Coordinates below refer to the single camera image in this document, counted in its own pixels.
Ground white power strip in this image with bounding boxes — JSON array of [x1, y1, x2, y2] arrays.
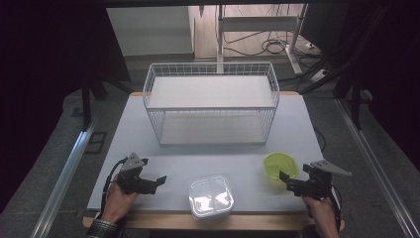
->
[[309, 68, 332, 83]]

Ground white wire shelf rack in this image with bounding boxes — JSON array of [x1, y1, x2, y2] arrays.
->
[[142, 61, 281, 147]]

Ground dark curtain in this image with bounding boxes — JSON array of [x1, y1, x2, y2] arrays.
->
[[0, 0, 133, 212], [298, 3, 420, 163]]

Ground white desk frame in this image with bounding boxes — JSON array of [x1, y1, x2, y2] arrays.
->
[[215, 3, 310, 76]]

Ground person's left hand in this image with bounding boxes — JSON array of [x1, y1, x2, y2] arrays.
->
[[99, 174, 141, 225]]

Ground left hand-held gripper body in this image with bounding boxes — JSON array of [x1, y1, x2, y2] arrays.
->
[[117, 152, 158, 196]]

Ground black metal stand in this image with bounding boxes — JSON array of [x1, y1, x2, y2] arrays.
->
[[331, 73, 365, 131], [79, 73, 134, 132]]

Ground left hand-held gripper cable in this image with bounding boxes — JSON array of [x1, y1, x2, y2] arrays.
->
[[100, 157, 129, 216]]

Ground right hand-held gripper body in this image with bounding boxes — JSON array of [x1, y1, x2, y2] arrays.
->
[[301, 159, 353, 201]]

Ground person's right hand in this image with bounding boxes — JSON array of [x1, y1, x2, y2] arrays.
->
[[301, 193, 341, 238]]

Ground hand-held gripper cable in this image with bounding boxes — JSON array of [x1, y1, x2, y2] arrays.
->
[[100, 157, 129, 216], [329, 183, 343, 232]]

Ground black floor cables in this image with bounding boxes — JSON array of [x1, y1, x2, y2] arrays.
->
[[223, 31, 323, 59]]

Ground square white lidded container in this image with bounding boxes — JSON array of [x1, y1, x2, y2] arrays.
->
[[187, 175, 236, 221]]

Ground white cabinet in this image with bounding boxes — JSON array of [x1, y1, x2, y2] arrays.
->
[[105, 5, 196, 58]]

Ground aluminium floor rail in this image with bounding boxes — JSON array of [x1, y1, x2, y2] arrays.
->
[[334, 98, 420, 238], [30, 120, 97, 238]]

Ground green plastic bowl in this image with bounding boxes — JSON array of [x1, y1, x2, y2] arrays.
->
[[262, 151, 300, 183]]

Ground right hand-held gripper cable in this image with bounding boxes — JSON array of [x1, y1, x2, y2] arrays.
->
[[329, 183, 343, 232]]

